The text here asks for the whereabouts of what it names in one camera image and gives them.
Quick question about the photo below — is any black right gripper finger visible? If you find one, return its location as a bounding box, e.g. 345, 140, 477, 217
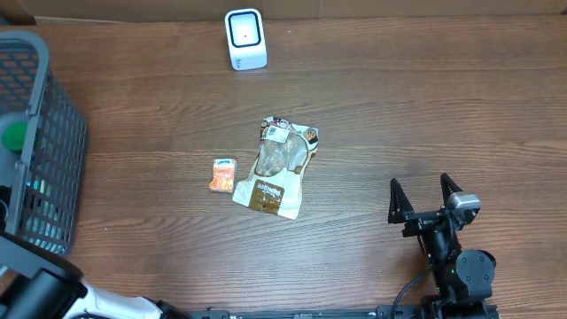
440, 173, 462, 206
388, 178, 415, 224

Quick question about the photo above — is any brown white snack pouch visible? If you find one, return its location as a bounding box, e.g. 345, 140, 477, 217
232, 116, 319, 220

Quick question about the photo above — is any orange tissue pack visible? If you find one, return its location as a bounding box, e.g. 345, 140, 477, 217
209, 158, 237, 193

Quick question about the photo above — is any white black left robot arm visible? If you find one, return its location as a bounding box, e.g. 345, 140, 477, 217
1, 230, 190, 318

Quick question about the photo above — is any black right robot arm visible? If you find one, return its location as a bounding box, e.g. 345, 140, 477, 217
388, 173, 499, 319

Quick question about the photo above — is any white barcode scanner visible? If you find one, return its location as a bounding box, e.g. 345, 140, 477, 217
224, 8, 268, 71

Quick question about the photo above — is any grey plastic mesh basket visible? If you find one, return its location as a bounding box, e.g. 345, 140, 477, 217
1, 30, 89, 255

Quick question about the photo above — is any green capped bottle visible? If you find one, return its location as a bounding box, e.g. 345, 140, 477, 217
1, 121, 27, 154

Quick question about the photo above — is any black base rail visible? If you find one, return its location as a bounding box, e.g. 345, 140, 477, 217
186, 305, 426, 319

